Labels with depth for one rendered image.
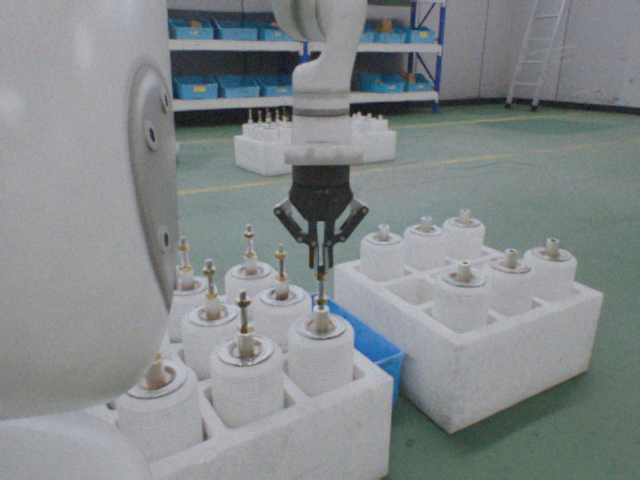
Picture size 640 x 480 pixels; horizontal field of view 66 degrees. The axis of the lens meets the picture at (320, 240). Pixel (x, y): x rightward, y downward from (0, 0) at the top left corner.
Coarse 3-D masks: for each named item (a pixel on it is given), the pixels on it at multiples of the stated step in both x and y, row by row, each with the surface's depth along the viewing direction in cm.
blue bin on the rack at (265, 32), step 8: (256, 24) 500; (264, 24) 533; (264, 32) 489; (272, 32) 491; (280, 32) 495; (256, 40) 509; (264, 40) 493; (272, 40) 495; (280, 40) 499; (288, 40) 502
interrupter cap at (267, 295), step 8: (264, 288) 83; (272, 288) 83; (296, 288) 83; (264, 296) 80; (272, 296) 81; (296, 296) 80; (304, 296) 80; (272, 304) 78; (280, 304) 78; (288, 304) 78
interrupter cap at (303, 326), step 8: (296, 320) 73; (304, 320) 73; (312, 320) 73; (336, 320) 73; (344, 320) 73; (296, 328) 71; (304, 328) 71; (312, 328) 71; (328, 328) 71; (336, 328) 71; (344, 328) 71; (304, 336) 69; (312, 336) 69; (320, 336) 69; (328, 336) 69; (336, 336) 69
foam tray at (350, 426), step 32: (288, 352) 78; (288, 384) 71; (352, 384) 71; (384, 384) 71; (96, 416) 64; (288, 416) 64; (320, 416) 66; (352, 416) 70; (384, 416) 73; (192, 448) 59; (224, 448) 59; (256, 448) 61; (288, 448) 64; (320, 448) 68; (352, 448) 71; (384, 448) 76
